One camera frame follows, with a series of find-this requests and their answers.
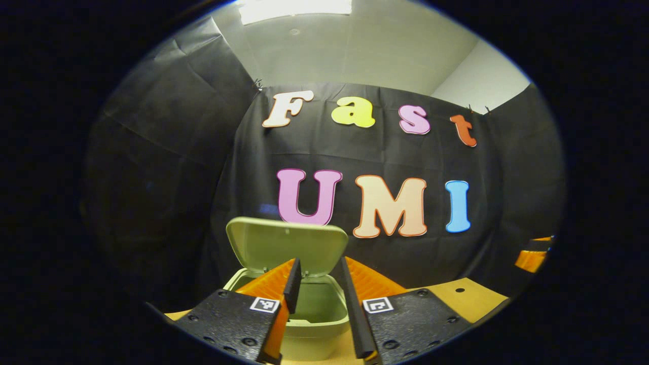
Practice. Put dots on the green desktop garbage bin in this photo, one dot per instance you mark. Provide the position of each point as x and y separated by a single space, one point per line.
284 243

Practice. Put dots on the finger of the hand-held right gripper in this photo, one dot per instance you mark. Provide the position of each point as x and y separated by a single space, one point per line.
540 245
530 261

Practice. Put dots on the black backdrop cloth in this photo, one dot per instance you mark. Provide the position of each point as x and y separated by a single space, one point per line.
203 152

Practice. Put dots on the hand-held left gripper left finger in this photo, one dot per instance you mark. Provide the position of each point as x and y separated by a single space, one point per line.
293 289

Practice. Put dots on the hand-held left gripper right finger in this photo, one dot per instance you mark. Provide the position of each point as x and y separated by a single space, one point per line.
355 314

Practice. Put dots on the wooden desktop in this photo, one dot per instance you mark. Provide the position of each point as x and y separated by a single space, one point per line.
471 304

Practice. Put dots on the ceiling light panel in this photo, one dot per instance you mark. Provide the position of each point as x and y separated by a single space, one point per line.
294 9

